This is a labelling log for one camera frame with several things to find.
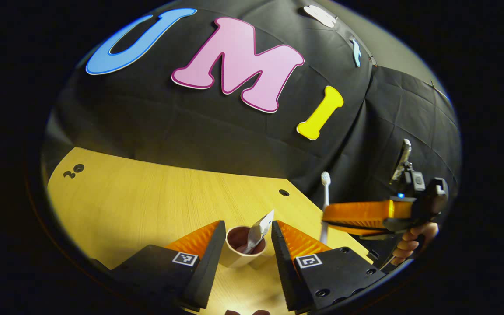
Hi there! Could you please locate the white toothpaste tube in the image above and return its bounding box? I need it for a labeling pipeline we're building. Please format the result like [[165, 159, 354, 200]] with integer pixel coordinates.
[[241, 209, 275, 254]]

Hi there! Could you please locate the wooden desktop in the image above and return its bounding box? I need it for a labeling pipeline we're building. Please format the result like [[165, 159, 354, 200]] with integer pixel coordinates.
[[47, 147, 373, 315]]

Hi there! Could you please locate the beige cup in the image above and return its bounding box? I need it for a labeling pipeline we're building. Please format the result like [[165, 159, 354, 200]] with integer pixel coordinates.
[[220, 225, 274, 270]]

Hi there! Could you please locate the black backdrop cloth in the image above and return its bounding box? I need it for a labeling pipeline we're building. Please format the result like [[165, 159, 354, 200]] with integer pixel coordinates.
[[42, 0, 462, 263]]

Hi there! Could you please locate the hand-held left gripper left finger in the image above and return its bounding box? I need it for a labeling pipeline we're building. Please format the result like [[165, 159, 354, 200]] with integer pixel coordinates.
[[90, 220, 226, 312]]

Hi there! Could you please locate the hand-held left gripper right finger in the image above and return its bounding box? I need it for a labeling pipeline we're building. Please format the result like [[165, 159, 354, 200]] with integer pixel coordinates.
[[271, 220, 386, 313]]

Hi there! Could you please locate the white toothbrush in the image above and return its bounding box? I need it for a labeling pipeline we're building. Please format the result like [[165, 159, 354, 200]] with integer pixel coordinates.
[[320, 171, 332, 245]]

